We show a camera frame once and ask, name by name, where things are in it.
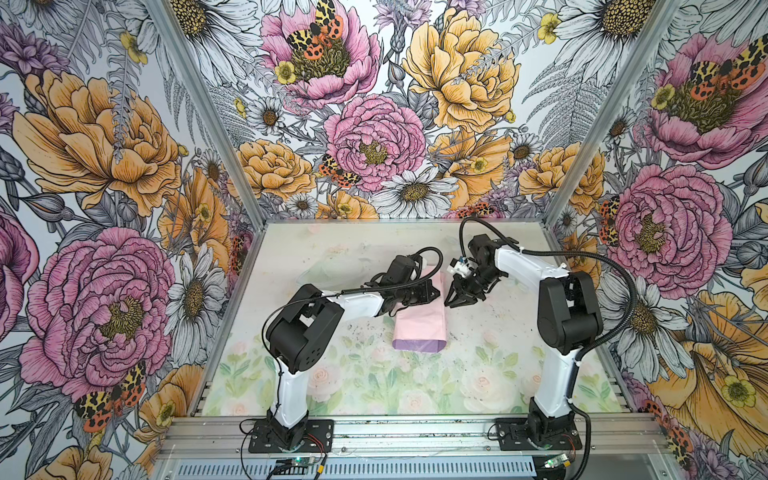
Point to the purple wrapping paper sheet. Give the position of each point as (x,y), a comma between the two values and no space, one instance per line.
(423,328)

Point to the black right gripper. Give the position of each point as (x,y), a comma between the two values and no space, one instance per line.
(458,286)

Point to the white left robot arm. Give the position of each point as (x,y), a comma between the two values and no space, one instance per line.
(298,333)

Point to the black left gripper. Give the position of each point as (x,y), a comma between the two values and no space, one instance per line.
(426,286)

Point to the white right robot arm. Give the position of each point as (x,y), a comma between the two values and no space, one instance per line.
(568,320)

